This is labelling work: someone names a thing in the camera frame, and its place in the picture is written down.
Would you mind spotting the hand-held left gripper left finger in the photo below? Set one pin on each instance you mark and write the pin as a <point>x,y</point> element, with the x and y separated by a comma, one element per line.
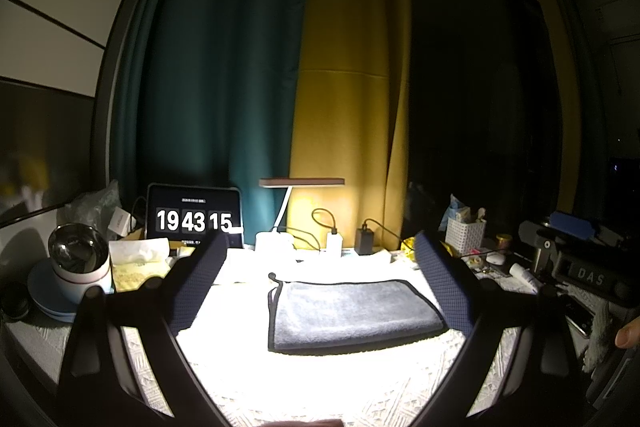
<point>196,283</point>

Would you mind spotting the person's right hand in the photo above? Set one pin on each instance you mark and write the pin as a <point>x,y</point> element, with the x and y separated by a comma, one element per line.
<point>629,336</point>

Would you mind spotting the blue plate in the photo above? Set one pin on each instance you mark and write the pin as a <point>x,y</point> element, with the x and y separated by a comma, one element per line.
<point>42,294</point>

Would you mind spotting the clear plastic bag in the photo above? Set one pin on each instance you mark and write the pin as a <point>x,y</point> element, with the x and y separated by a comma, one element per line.
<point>95,207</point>

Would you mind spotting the teal curtain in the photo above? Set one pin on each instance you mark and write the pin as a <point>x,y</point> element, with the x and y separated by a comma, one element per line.
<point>215,72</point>

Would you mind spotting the yellow curtain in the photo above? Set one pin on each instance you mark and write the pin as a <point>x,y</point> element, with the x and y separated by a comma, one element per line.
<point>350,72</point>

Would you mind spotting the white desk lamp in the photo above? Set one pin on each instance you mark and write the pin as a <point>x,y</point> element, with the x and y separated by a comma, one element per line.
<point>280,227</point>

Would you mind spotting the yellow snack packet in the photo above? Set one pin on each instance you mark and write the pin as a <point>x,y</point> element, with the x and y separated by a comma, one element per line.
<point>417,252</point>

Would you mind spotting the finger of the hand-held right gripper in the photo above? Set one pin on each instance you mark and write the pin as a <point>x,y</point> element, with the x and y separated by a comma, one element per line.
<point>574,224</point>

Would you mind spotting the gold lidded jar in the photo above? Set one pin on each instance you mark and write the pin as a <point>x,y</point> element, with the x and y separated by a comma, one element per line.
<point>504,243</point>

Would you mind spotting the steel bowl in white cup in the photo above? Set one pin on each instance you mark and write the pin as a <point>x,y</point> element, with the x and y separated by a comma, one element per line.
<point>80,259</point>

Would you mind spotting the white fluffy cloth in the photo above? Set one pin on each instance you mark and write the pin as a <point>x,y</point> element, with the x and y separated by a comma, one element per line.
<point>602,337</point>

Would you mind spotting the white tube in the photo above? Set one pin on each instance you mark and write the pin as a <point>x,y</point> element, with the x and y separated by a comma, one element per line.
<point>524,278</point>

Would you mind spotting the small white oval case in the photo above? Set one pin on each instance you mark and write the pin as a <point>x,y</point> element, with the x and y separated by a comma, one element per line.
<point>496,258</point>

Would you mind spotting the white plastic basket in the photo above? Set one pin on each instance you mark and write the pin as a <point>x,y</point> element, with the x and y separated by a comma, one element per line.
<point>465,233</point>

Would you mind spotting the small white box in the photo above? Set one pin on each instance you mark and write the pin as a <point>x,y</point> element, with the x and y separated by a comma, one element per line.
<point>121,222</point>

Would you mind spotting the tissue box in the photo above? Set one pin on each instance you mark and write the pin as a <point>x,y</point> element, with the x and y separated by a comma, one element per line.
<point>137,263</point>

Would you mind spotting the tablet with clock display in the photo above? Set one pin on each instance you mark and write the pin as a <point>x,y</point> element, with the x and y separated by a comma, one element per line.
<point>194,217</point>

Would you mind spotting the white textured tablecloth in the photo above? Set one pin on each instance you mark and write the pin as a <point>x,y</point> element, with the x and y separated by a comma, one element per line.
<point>320,382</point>

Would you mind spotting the black round lid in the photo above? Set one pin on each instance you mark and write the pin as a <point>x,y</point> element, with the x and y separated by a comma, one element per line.
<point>17,308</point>

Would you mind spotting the grey towel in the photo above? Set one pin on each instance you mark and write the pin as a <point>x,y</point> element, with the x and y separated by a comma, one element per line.
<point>350,314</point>

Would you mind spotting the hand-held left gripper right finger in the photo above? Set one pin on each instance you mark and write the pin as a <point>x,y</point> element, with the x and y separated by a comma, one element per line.
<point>445,288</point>

